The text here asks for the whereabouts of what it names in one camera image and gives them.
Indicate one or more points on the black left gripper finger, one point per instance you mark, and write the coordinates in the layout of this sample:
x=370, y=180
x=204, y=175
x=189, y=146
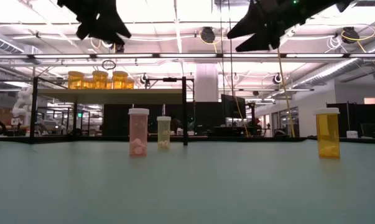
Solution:
x=112, y=31
x=87, y=26

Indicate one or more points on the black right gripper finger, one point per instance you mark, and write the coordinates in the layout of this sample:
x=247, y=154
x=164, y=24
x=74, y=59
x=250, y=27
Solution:
x=258, y=21
x=268, y=42

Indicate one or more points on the amber bottle with mixed capsules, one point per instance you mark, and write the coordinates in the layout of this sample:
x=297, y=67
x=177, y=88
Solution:
x=120, y=81

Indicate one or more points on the pink medicine bottle white cap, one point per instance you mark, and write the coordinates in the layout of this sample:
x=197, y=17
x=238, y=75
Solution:
x=138, y=133

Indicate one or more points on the yellow medicine bottle white cap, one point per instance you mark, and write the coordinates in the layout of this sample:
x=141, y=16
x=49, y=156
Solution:
x=327, y=133

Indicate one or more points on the pale green medicine bottle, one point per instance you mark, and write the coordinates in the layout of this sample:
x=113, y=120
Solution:
x=163, y=133

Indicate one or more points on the black computer monitor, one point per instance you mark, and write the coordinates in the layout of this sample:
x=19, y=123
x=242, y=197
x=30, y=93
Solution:
x=234, y=107

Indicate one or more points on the white robot figure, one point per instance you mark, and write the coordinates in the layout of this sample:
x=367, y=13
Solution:
x=22, y=105

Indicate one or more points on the black office partition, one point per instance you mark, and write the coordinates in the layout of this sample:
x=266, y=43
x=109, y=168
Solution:
x=355, y=118

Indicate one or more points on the small white container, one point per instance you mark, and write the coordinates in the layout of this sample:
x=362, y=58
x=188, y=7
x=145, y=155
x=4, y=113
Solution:
x=352, y=134

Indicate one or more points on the black metal shelf frame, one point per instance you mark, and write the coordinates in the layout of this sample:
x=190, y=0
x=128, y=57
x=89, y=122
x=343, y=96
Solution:
x=34, y=109

